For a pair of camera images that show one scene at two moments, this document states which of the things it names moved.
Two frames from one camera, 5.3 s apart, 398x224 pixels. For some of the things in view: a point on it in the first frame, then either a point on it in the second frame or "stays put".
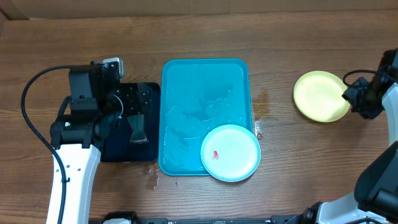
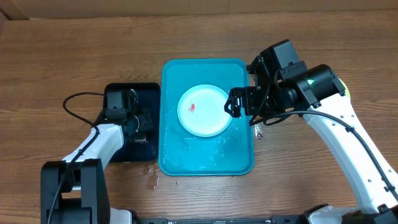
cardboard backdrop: (38, 9) stays put
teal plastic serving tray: (196, 96) stays put
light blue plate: (230, 153) to (201, 111)
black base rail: (282, 219) stays put
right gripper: (354, 94) to (244, 101)
